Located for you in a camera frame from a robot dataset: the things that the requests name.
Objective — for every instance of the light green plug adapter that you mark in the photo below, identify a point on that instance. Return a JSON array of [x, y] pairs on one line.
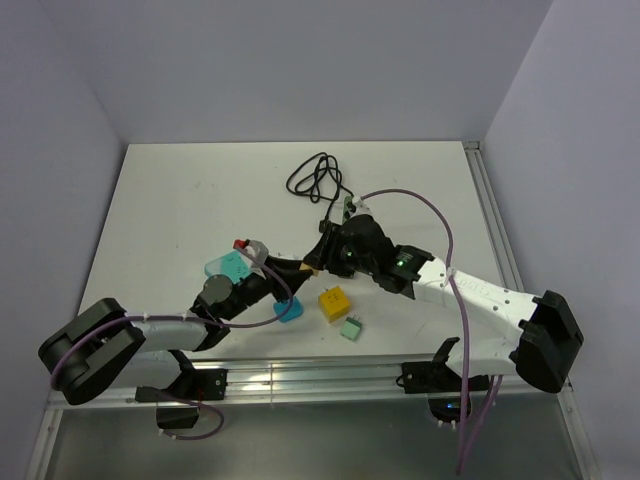
[[351, 328]]

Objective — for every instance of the green power strip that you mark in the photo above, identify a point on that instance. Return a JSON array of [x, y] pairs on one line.
[[347, 209]]

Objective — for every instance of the yellow cube socket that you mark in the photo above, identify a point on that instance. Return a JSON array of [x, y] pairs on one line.
[[334, 304]]

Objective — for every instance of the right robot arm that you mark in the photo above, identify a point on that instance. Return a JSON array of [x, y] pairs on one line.
[[536, 337]]

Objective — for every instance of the teal triangular power strip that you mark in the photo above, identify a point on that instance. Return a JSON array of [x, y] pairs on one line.
[[231, 265]]

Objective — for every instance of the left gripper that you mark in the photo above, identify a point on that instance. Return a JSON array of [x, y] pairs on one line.
[[296, 276]]

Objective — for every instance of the small orange plug adapter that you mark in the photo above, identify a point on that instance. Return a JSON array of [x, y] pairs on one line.
[[308, 270]]

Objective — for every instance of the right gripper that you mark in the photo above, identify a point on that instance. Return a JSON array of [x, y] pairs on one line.
[[319, 255]]

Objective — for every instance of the blue plug adapter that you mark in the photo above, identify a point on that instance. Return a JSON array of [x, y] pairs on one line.
[[290, 312]]

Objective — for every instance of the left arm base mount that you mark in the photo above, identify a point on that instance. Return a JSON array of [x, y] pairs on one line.
[[181, 405]]

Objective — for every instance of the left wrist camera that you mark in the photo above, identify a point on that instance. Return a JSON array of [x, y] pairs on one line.
[[253, 253]]

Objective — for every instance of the aluminium rail frame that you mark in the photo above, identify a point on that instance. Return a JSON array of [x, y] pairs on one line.
[[301, 402]]

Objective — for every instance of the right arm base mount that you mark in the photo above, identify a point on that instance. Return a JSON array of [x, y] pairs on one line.
[[442, 385]]

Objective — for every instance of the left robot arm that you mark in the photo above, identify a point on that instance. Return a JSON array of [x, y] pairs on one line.
[[106, 347]]

